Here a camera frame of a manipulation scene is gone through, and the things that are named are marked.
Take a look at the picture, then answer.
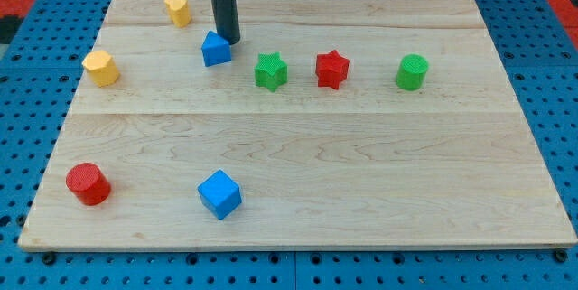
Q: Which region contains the blue triangle block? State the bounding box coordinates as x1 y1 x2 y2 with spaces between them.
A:
201 31 231 67

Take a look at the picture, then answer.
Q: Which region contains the blue cube block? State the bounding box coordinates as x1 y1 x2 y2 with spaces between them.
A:
197 170 242 220

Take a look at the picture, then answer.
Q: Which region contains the green star block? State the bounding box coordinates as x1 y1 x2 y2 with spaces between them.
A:
254 52 288 92

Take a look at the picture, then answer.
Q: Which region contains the wooden board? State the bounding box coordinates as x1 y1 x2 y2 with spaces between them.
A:
19 0 577 252

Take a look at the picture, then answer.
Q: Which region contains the red star block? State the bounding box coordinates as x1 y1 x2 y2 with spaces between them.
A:
315 50 350 89

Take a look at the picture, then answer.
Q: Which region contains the green cylinder block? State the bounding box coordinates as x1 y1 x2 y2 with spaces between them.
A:
396 53 429 91

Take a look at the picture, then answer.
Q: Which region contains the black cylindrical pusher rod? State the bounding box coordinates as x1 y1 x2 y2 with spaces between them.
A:
210 0 240 45

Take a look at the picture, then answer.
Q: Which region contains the yellow heart block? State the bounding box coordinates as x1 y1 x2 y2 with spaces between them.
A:
163 0 191 28

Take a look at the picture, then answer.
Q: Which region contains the yellow hexagon block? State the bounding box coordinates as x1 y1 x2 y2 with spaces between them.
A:
82 50 120 87

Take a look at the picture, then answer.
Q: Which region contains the red cylinder block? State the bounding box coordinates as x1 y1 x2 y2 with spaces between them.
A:
65 163 112 206

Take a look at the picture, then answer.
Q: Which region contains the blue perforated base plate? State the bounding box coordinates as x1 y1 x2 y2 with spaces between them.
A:
1 0 577 289

